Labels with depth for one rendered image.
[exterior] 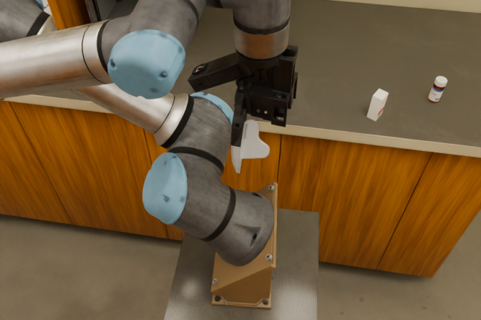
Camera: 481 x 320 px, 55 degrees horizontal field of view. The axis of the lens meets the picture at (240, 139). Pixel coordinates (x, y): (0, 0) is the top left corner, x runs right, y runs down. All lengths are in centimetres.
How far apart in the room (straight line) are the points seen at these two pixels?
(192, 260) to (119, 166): 73
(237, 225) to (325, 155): 67
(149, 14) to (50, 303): 181
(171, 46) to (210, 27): 121
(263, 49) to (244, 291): 54
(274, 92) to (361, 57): 97
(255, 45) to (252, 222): 38
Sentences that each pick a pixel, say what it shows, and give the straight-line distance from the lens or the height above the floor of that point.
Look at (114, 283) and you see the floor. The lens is 216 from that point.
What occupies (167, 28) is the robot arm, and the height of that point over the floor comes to 162.
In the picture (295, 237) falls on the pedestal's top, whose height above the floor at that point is 94.
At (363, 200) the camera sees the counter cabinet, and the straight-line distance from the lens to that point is 166.
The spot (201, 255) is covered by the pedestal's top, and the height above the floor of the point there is 94.
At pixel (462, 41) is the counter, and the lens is 182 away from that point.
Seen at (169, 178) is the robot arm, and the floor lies 127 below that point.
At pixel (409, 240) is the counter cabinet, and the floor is 36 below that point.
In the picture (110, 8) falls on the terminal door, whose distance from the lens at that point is 160.
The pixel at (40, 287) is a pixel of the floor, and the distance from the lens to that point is 226.
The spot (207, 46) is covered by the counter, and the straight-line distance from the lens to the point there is 162.
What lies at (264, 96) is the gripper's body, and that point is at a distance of 67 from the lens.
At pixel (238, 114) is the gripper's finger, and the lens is 68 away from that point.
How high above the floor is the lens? 191
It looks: 48 degrees down
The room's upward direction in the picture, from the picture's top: straight up
